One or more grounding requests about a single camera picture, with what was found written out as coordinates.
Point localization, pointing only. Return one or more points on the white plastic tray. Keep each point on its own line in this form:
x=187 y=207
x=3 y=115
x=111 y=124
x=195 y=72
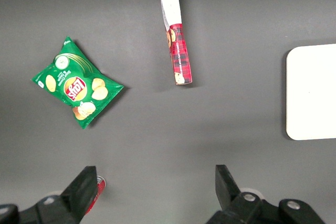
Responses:
x=312 y=91

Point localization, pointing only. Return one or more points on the red tartan cookie box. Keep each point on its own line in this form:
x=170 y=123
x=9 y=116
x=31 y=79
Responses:
x=176 y=35

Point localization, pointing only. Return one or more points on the green Lays chips bag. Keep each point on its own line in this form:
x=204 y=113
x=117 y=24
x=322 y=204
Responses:
x=76 y=83

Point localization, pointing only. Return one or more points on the red soda can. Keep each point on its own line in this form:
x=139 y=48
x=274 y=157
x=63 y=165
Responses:
x=97 y=191

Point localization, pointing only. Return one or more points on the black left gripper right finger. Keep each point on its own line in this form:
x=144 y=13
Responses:
x=236 y=203

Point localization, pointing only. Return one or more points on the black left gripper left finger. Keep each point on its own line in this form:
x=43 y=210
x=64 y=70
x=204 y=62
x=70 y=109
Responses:
x=76 y=197

